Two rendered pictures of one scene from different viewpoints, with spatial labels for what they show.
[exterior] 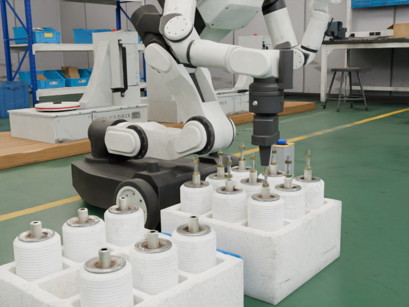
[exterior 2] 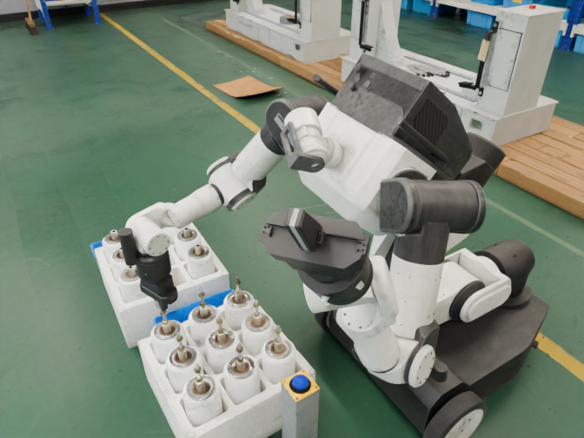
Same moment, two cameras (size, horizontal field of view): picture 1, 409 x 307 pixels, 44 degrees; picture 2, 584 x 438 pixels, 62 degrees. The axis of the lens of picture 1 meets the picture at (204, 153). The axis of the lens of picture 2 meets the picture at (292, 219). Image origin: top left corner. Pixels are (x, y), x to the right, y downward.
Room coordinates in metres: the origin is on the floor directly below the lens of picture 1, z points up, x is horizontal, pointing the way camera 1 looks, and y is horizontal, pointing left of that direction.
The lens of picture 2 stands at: (1.92, -0.98, 1.31)
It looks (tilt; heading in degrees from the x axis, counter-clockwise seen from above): 34 degrees down; 108
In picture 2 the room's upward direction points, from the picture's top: straight up
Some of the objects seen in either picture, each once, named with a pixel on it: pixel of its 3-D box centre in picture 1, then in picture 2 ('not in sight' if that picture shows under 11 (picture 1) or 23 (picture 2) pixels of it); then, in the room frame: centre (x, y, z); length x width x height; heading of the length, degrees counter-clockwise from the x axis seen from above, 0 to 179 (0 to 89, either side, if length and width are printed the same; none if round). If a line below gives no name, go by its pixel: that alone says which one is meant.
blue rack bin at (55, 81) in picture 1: (42, 79); not in sight; (6.34, 2.01, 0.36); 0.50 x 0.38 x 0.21; 50
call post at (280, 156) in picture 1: (280, 188); (300, 422); (1.71, -0.26, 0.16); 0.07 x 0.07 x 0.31; 51
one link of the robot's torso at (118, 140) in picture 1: (137, 139); (464, 284); (2.09, 0.28, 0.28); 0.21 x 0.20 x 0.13; 49
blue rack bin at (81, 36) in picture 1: (94, 36); not in sight; (7.02, 1.47, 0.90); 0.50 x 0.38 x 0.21; 48
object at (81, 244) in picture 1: (86, 259); (189, 254); (1.10, 0.28, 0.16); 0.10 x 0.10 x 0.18
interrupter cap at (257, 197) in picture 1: (265, 197); (167, 329); (1.27, -0.16, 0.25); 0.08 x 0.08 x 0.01
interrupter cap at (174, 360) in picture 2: (288, 187); (182, 356); (1.36, -0.23, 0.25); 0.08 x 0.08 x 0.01
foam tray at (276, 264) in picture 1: (252, 234); (226, 375); (1.44, -0.14, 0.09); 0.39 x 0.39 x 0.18; 51
